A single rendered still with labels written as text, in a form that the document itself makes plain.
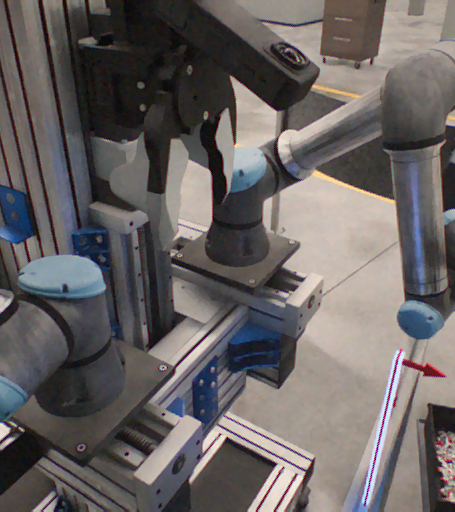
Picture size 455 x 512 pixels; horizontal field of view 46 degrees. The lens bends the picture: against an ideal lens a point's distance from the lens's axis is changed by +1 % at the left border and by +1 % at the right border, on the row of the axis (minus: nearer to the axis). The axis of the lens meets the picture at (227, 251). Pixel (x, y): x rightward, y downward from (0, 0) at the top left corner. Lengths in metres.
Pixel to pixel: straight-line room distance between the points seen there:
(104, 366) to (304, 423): 1.46
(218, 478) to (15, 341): 1.20
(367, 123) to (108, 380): 0.66
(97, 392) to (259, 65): 0.63
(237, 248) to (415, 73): 0.51
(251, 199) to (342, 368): 1.46
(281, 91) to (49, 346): 0.50
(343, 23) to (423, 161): 6.61
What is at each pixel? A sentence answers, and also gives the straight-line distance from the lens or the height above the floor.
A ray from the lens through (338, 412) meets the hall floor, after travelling 2.29.
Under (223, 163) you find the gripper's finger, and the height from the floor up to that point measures 1.52.
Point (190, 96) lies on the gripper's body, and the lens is 0.39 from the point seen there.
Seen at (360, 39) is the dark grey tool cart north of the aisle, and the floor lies 0.37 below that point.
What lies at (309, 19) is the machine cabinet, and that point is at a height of 0.09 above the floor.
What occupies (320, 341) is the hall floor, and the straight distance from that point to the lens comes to 2.58.
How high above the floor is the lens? 1.70
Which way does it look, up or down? 32 degrees down
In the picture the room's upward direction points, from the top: straight up
